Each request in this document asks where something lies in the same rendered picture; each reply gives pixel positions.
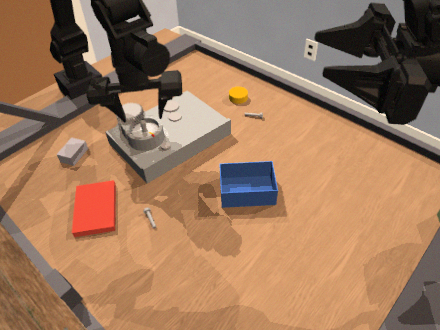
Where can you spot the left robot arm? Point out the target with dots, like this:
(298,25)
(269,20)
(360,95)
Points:
(140,48)

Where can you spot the red flat rectangular block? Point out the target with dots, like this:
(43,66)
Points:
(94,209)

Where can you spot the small grey bolt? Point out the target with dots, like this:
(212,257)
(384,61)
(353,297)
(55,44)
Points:
(147,211)
(256,115)

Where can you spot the blue open box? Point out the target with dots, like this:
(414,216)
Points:
(248,184)

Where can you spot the yellow short cylinder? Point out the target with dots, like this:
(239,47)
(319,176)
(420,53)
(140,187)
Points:
(238,95)

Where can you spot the grey toothed gear with yellow arrow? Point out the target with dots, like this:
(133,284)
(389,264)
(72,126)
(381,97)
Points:
(137,131)

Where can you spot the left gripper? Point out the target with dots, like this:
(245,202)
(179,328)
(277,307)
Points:
(100,91)

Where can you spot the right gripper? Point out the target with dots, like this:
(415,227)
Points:
(383,86)

